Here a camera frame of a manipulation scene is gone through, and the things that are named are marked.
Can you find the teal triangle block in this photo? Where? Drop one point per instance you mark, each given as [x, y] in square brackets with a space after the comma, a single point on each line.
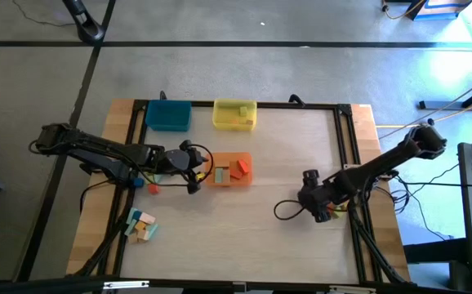
[159, 178]

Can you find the dark blue wooden block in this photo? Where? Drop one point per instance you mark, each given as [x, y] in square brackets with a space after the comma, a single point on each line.
[137, 214]

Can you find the blue plastic bin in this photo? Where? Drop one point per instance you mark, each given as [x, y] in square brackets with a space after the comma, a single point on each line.
[168, 116]

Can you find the green small block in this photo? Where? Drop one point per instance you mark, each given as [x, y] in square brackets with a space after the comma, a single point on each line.
[243, 110]

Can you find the orange wooden block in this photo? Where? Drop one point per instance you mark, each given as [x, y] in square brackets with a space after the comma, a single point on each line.
[140, 225]

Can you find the orange plastic bin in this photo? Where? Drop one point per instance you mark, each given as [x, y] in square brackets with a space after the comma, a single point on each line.
[211, 157]

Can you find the black clamp knob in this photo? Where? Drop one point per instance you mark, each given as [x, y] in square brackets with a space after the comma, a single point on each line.
[162, 96]

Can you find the red wooden cube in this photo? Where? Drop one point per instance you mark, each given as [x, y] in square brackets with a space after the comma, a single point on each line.
[153, 188]

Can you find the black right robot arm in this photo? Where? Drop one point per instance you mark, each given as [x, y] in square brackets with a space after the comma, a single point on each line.
[383, 161]

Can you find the grey floor bar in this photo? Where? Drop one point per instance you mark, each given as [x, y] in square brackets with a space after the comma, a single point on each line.
[456, 105]

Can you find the silver bracket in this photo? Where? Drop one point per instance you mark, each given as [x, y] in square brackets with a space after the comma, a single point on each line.
[352, 290]
[126, 284]

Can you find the black frame bar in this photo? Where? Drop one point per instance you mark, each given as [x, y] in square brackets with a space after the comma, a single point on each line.
[56, 288]

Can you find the black cart leg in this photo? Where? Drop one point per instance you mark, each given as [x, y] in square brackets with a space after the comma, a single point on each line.
[436, 250]

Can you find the yellow plastic bin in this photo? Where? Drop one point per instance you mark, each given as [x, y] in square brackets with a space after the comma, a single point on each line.
[228, 112]

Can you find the tan plank block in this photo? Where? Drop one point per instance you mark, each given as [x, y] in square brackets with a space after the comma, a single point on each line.
[221, 163]
[225, 176]

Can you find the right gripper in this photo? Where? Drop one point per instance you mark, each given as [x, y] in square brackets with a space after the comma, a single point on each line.
[321, 192]

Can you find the pink wooden block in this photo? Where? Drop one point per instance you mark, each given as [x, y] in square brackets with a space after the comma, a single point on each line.
[147, 218]

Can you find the light green wooden cube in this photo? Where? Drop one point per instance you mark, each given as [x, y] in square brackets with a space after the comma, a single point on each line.
[151, 178]

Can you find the teal wooden block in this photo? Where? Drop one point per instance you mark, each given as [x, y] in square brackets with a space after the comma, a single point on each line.
[152, 231]
[130, 215]
[129, 230]

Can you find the black table frame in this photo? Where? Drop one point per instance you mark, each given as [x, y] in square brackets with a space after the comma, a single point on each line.
[277, 105]

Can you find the blue wooden cube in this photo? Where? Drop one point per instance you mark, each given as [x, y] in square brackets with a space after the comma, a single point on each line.
[138, 182]

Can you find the red plank block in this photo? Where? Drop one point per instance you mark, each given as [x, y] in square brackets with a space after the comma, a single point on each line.
[236, 174]
[330, 209]
[243, 166]

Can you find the black stand foot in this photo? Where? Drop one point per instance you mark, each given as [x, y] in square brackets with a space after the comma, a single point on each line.
[87, 28]

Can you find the tan small block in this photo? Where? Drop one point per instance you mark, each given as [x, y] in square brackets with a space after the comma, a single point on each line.
[249, 121]

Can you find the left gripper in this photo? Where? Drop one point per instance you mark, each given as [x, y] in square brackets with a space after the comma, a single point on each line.
[179, 159]

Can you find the teal plank block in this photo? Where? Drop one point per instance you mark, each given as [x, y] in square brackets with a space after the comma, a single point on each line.
[218, 175]

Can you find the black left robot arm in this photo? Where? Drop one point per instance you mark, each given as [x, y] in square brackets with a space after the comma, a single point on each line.
[97, 145]

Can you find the beige wooden block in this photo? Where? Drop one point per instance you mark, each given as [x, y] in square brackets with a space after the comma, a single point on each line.
[142, 235]

